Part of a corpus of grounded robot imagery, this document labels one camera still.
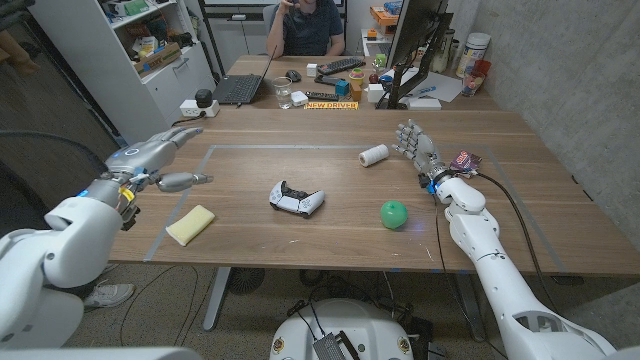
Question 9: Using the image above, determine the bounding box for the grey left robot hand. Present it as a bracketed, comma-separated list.
[102, 126, 215, 194]

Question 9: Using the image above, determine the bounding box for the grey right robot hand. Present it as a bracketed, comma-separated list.
[391, 118, 451, 184]

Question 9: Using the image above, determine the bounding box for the yellow sponge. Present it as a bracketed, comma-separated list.
[165, 204, 217, 247]

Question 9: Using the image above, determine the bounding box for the white game controller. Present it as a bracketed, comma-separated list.
[268, 180, 327, 219]

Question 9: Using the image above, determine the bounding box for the purple snack packet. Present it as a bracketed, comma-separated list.
[448, 149, 484, 180]

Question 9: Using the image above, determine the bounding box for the flat white box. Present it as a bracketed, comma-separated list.
[407, 97, 443, 111]

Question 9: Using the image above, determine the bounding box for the white twine spool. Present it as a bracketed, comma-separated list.
[358, 143, 390, 169]

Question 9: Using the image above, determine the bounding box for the white power strip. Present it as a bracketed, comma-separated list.
[179, 98, 221, 119]

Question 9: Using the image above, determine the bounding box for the white shelf cabinet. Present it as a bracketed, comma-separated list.
[27, 0, 217, 146]

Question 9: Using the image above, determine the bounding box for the white paper sheet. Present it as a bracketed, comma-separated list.
[397, 67, 464, 104]

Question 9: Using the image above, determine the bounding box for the green ball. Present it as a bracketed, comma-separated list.
[380, 199, 409, 231]

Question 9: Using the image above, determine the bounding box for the red cup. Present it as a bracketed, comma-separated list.
[461, 59, 493, 98]

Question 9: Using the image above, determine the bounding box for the cardboard box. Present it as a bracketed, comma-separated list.
[132, 41, 183, 77]

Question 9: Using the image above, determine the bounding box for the yellow new driver sign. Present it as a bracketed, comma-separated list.
[303, 101, 360, 111]

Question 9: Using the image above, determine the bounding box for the white canister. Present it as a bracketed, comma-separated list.
[455, 32, 492, 79]

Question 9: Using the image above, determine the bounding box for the black laptop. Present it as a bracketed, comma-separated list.
[211, 44, 279, 106]

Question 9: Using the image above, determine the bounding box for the black keyboard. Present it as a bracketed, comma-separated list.
[316, 56, 366, 77]

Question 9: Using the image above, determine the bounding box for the black monitor on stand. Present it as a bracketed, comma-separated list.
[375, 0, 455, 110]

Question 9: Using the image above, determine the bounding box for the orange box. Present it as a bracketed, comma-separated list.
[369, 4, 401, 27]

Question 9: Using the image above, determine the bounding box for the white sneaker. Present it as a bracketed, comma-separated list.
[82, 282, 136, 310]

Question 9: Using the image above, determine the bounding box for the clear drinking glass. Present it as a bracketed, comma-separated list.
[272, 76, 294, 110]

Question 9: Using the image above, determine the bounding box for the white table leg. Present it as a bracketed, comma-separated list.
[202, 266, 232, 332]

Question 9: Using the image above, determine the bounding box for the person in dark shirt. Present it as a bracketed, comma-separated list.
[265, 0, 346, 59]

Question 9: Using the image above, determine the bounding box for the grey table leg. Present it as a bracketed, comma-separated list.
[454, 272, 486, 343]

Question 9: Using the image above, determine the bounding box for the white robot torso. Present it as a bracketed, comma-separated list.
[269, 298, 415, 360]

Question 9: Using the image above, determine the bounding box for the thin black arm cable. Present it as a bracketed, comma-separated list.
[431, 192, 469, 321]

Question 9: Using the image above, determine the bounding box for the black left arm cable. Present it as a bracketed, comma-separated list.
[0, 129, 109, 174]

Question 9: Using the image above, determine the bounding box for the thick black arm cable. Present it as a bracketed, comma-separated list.
[472, 170, 561, 314]

